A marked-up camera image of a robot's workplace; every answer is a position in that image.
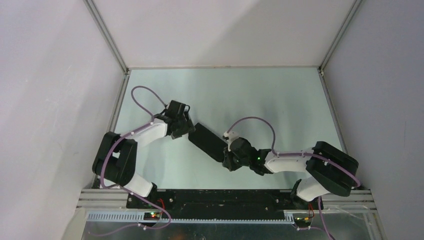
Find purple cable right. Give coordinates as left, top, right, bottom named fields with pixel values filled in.
left=226, top=116, right=362, bottom=240

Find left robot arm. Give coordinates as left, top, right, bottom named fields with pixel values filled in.
left=92, top=100, right=195, bottom=208

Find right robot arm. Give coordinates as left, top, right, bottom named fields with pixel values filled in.
left=222, top=137, right=361, bottom=209

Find right controller board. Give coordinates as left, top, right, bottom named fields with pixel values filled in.
left=294, top=217, right=314, bottom=225

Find purple cable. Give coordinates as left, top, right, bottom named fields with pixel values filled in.
left=99, top=85, right=168, bottom=229
left=226, top=116, right=362, bottom=240

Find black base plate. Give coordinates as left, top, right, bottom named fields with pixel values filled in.
left=125, top=188, right=324, bottom=221

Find black zip tool case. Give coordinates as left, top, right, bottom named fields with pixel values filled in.
left=188, top=122, right=227, bottom=163

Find left controller board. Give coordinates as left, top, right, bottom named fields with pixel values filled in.
left=143, top=211, right=162, bottom=221

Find controller board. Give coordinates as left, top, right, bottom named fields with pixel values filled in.
left=294, top=217, right=314, bottom=225
left=143, top=211, right=162, bottom=221

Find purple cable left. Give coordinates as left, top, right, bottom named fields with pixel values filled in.
left=99, top=85, right=168, bottom=229

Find aluminium corner frame post right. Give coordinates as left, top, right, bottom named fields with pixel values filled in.
left=318, top=0, right=364, bottom=77

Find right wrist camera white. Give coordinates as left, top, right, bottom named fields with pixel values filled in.
left=222, top=131, right=240, bottom=152

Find aluminium corner frame post left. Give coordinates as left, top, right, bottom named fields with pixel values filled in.
left=83, top=0, right=129, bottom=74

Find aluminium corner frame post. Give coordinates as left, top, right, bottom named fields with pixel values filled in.
left=318, top=0, right=364, bottom=77
left=83, top=0, right=129, bottom=74

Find aluminium front rail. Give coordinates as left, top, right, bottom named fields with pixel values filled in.
left=77, top=189, right=377, bottom=226

